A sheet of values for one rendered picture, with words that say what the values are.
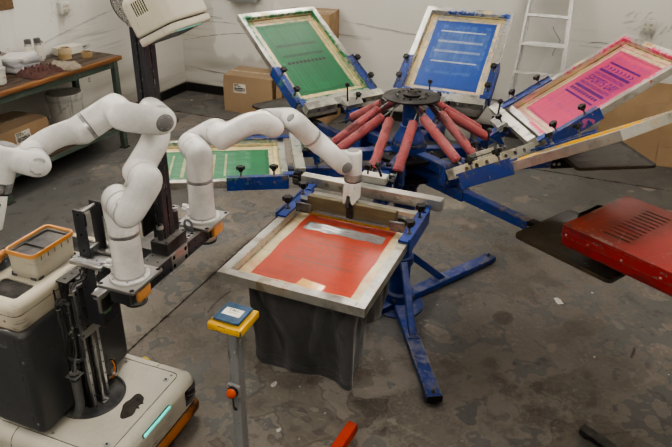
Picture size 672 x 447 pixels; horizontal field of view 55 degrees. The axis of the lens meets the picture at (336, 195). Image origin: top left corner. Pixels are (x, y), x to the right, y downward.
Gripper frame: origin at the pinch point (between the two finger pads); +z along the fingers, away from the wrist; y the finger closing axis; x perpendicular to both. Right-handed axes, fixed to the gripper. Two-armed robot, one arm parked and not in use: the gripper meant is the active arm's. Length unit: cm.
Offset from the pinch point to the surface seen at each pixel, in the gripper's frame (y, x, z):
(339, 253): 25.5, 4.9, 5.8
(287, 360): 52, -6, 43
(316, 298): 61, 11, 3
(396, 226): 2.8, 21.2, 1.1
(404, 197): -20.4, 17.3, -1.4
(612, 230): -10, 103, -9
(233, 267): 56, -26, 3
